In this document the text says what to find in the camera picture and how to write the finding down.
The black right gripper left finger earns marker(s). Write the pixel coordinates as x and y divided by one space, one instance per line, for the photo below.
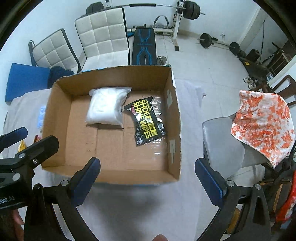
41 222

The white quilted chair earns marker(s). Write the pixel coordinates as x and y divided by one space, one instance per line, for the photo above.
103 36
54 51

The person's hand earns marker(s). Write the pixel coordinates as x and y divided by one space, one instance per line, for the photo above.
11 225

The white knit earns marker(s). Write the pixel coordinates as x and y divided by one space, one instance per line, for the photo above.
106 105

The orange white patterned cloth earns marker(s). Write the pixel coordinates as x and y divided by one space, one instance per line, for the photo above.
264 123

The black shoe shine wipes pack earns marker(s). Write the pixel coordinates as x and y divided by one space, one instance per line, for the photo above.
147 127

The grey chair seat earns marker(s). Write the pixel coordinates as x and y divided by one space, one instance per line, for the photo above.
224 153

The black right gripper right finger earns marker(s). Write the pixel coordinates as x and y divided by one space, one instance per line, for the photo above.
253 222

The black blue weight bench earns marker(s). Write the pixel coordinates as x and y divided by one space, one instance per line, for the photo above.
144 46

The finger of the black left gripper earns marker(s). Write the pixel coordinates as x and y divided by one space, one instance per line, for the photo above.
11 138
35 154

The blue foam mat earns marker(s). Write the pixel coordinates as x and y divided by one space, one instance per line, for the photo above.
24 78

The dark navy cloth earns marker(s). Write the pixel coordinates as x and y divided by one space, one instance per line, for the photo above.
56 73

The light blue tissue pack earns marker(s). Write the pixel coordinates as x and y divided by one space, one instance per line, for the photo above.
41 116

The black exercise machine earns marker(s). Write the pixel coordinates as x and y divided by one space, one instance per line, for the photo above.
259 74

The chrome dumbbell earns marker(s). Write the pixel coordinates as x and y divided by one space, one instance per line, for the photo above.
161 60

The brown cardboard box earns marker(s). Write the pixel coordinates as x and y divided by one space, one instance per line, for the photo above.
122 161

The red snack bag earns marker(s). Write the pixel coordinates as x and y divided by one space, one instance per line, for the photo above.
37 138

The floor barbell black plates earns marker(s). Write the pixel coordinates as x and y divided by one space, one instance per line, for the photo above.
207 41

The yellow snack packet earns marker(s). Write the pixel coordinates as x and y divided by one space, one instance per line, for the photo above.
22 146

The white quilted chair left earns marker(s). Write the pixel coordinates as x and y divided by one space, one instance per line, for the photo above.
54 51

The white quilted chair right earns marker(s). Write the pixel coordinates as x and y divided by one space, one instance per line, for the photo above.
103 36

